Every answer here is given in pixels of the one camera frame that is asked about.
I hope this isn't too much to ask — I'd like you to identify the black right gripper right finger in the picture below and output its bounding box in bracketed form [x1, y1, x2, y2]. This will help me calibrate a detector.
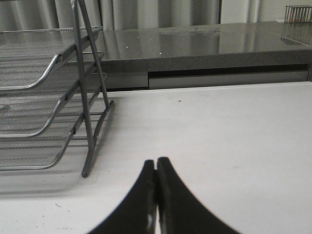
[157, 157, 238, 234]

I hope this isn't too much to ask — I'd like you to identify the small wire basket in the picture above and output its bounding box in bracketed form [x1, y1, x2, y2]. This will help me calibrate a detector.
[284, 5, 312, 23]

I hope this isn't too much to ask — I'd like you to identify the grey stone counter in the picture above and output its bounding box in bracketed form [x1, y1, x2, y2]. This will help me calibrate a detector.
[97, 21, 312, 90]

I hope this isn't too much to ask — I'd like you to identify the silver wire rack frame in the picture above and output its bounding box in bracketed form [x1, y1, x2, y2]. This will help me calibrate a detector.
[71, 0, 114, 178]

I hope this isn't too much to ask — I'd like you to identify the silver mesh tray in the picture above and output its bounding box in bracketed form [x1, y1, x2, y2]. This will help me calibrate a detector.
[0, 95, 109, 171]
[0, 25, 103, 89]
[0, 59, 96, 138]

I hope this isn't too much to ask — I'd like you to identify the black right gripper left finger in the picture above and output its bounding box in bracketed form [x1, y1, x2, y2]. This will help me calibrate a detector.
[90, 160, 156, 234]

